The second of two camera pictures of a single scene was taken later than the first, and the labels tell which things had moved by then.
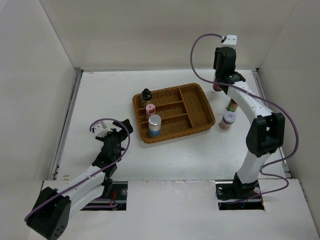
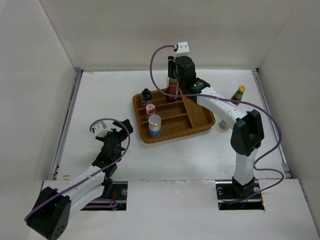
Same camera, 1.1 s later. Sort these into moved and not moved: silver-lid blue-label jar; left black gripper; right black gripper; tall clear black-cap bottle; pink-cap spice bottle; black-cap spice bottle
Moved: right black gripper; tall clear black-cap bottle
Not moved: black-cap spice bottle; left black gripper; silver-lid blue-label jar; pink-cap spice bottle
